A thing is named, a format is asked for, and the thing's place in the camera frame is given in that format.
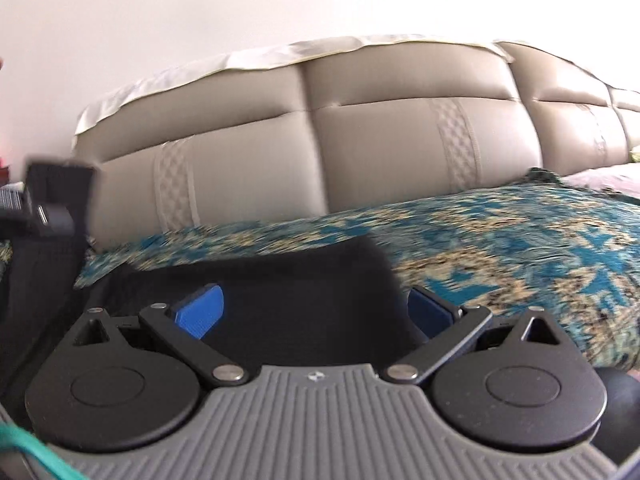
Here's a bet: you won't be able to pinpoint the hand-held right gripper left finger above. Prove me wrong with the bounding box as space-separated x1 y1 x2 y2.
72 284 249 386

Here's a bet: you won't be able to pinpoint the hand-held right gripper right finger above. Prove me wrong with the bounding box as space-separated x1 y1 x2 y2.
385 286 564 386

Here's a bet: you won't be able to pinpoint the black pants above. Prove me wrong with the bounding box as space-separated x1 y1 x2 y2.
0 235 422 391

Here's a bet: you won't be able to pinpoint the teal patterned blanket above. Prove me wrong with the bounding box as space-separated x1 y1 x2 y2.
72 167 640 372

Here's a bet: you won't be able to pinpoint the beige leather sofa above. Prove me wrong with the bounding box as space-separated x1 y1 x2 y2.
72 39 640 252

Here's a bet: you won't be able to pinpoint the pink cloth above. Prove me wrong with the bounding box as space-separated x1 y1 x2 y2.
564 162 640 202

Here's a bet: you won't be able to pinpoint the white sofa back cloth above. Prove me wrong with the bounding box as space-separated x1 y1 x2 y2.
74 35 512 137

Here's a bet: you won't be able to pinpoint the green cord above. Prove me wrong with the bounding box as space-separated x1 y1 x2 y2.
0 421 88 480

